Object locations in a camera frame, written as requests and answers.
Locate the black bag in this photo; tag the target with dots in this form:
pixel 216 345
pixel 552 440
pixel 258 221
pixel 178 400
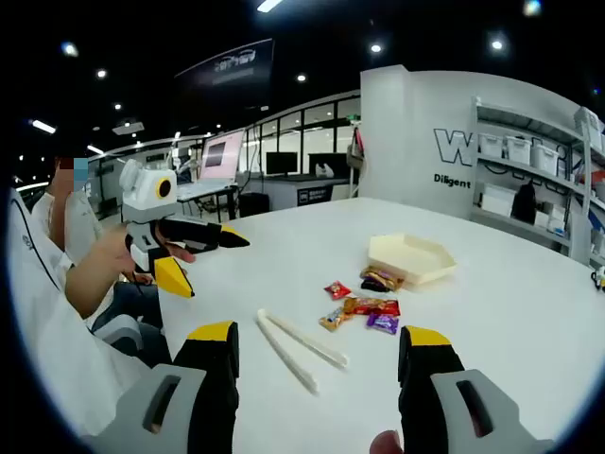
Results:
pixel 523 203

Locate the black computer monitor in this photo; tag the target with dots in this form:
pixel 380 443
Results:
pixel 282 163

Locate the purple food packet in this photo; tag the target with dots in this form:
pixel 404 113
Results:
pixel 383 323

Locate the large pink display screen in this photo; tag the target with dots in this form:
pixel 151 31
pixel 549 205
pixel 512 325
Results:
pixel 221 153

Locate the long orange red food packet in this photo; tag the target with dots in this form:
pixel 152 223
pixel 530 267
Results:
pixel 373 306

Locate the black food packet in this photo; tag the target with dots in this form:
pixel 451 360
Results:
pixel 368 285

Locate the white food tongs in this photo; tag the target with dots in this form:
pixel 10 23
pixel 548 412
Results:
pixel 286 354

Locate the grey chair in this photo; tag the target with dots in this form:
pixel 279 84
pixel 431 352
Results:
pixel 120 331

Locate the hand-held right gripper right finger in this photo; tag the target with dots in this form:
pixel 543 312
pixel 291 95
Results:
pixel 454 406

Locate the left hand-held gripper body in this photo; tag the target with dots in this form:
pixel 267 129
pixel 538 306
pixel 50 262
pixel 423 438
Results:
pixel 142 182

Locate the row of white storage boxes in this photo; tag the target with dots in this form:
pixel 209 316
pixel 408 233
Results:
pixel 546 158

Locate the brown gold food packet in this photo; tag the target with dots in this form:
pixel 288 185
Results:
pixel 385 276

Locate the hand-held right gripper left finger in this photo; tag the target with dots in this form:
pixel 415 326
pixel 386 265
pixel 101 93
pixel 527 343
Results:
pixel 142 406

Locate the person's white shirt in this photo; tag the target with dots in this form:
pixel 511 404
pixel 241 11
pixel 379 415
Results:
pixel 57 359

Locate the small red food packet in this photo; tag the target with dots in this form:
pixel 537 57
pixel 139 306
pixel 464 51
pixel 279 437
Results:
pixel 337 290

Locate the white carton box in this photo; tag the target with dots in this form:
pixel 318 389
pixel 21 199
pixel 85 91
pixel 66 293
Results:
pixel 496 201

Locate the dark hanging banner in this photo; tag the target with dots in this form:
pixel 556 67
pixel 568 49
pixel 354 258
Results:
pixel 227 71

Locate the small orange food packet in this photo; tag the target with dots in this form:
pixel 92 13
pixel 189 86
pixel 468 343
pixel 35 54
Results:
pixel 332 319

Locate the grey metal shelf unit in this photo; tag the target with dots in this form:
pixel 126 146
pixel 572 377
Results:
pixel 475 142

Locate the black computer case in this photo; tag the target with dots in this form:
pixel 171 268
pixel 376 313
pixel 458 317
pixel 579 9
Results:
pixel 254 205

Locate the white plastic bag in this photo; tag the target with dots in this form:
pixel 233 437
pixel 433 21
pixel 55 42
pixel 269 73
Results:
pixel 323 169

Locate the person's right hand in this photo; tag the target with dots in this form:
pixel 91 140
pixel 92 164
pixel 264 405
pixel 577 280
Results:
pixel 387 444

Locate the cream hexagonal container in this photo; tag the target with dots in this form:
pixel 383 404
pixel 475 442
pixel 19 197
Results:
pixel 406 255

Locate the background workbench counter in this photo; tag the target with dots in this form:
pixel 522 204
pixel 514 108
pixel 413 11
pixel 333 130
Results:
pixel 293 189

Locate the person's left hand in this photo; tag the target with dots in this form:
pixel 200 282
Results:
pixel 115 255

